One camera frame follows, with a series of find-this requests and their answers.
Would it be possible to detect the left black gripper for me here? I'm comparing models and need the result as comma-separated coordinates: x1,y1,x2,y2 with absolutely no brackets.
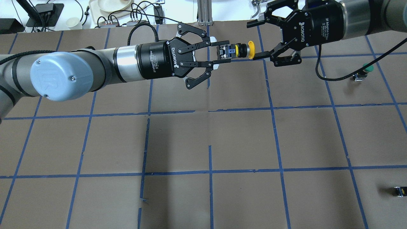
137,22,231,90

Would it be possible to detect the aluminium frame post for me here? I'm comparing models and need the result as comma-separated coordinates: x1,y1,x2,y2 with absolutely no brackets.
197,0,213,26

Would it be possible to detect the black power adapter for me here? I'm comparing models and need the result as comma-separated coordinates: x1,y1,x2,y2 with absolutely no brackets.
154,5,164,24

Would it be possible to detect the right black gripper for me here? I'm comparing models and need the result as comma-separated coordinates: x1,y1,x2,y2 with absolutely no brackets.
247,0,344,67

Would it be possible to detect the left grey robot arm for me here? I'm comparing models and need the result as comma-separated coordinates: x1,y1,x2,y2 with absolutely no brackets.
0,22,231,119

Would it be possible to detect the black switch block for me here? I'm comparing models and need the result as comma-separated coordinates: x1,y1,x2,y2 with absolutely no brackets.
394,186,407,197

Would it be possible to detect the green push button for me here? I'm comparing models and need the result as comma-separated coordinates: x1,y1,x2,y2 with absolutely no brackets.
352,63,374,82

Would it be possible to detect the white paper cup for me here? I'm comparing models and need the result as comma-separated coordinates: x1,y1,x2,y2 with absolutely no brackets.
66,17,83,30

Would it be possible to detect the beige tray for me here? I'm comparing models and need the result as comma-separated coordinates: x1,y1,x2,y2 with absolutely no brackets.
88,0,147,23

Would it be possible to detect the black monitor stand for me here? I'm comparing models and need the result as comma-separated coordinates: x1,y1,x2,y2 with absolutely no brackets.
17,0,64,28

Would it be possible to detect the yellow push button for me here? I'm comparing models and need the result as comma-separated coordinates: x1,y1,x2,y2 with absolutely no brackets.
217,41,256,60

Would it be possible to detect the beige plate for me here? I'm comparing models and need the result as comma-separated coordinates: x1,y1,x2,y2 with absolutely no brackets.
97,0,131,13

